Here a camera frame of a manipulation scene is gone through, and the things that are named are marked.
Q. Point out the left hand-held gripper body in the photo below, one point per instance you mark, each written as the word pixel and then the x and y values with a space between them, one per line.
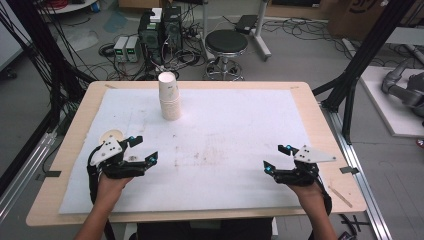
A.
pixel 108 153

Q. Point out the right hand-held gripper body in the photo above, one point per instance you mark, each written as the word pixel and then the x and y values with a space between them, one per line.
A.
pixel 301 171

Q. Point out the stack of white paper cups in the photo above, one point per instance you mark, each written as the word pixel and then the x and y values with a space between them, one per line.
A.
pixel 170 100

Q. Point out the person's right hand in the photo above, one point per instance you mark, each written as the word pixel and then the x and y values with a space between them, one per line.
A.
pixel 308 195

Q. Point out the person's left hand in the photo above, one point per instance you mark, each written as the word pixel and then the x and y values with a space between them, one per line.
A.
pixel 111 188

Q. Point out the thin wooden stick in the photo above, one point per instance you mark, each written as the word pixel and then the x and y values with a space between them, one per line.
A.
pixel 340 196

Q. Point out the black tape piece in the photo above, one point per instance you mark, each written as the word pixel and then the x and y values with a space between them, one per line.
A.
pixel 52 173
pixel 349 170

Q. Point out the white foam mat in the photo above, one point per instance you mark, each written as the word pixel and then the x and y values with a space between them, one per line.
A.
pixel 216 173

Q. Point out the person's dark clothing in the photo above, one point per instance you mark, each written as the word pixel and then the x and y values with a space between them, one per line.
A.
pixel 203 230

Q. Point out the grey bench power supply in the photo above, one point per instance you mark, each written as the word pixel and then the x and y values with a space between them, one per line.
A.
pixel 132 50
pixel 120 50

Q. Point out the white platform board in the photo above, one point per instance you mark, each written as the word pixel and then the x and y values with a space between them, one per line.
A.
pixel 390 116

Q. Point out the black computer tower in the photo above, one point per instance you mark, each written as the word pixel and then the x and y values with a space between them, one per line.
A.
pixel 150 33
pixel 172 28

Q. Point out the black round stool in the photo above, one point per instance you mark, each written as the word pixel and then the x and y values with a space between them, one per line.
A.
pixel 226 41

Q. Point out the black flat device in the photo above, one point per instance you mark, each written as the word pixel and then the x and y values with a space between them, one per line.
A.
pixel 246 24

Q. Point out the white round table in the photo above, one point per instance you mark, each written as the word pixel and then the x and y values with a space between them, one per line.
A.
pixel 71 7

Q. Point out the brown cardboard box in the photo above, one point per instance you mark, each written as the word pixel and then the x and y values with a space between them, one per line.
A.
pixel 353 16

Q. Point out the aluminium floor rail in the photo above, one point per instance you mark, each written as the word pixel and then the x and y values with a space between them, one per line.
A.
pixel 360 173
pixel 23 173

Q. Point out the black metal frame post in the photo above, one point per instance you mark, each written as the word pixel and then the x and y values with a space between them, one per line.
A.
pixel 43 50
pixel 363 56

